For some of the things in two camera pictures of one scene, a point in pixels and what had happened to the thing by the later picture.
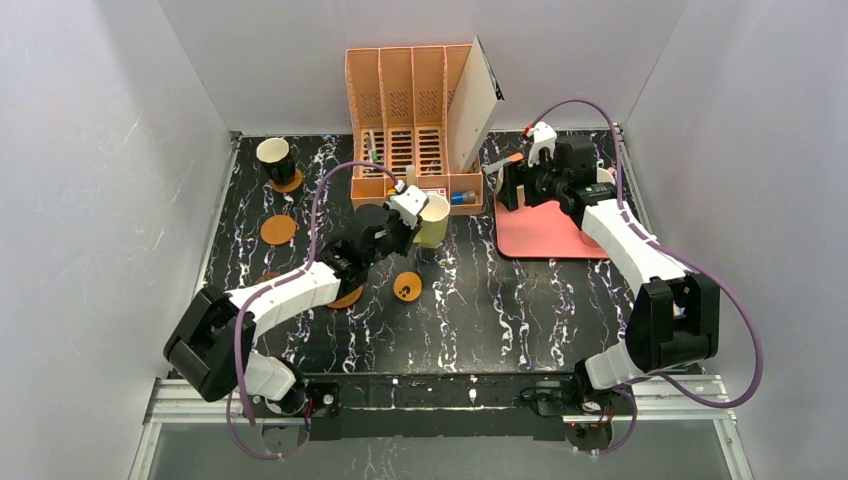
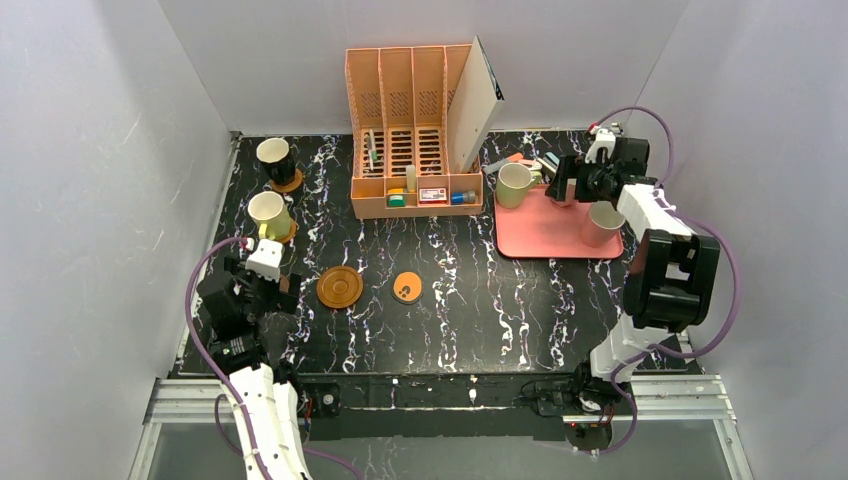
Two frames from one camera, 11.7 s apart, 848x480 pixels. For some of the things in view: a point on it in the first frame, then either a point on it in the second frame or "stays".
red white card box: x=436 y=191 stays
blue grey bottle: x=460 y=198 stays
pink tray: x=544 y=230 stays
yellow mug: x=433 y=227 to x=272 y=217
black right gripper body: x=512 y=187 to x=568 y=180
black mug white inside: x=278 y=164 stays
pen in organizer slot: x=370 y=142 stays
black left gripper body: x=407 y=232 to x=267 y=288
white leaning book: x=474 y=99 stays
